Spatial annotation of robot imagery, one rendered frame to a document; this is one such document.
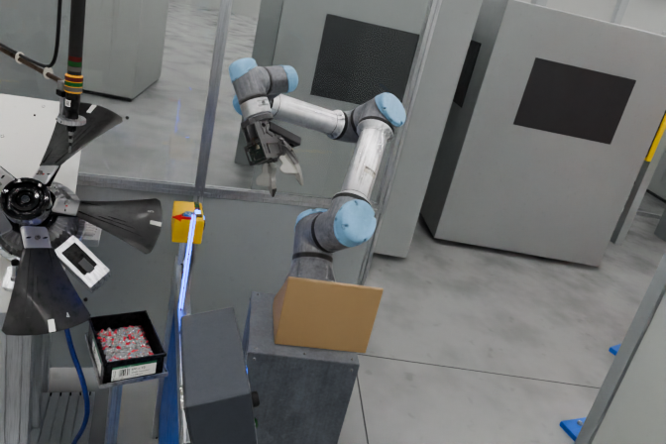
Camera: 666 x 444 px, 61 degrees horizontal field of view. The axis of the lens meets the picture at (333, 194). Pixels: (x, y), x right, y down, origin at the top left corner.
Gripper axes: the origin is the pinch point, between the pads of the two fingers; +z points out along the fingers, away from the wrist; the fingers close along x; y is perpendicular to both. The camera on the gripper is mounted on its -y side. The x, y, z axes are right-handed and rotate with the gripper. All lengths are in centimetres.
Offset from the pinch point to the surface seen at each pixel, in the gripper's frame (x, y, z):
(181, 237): -63, -4, 2
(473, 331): -107, -214, 116
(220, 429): 20, 51, 38
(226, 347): 16, 42, 27
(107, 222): -44, 29, -8
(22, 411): -111, 46, 40
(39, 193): -48, 42, -20
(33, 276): -51, 49, 0
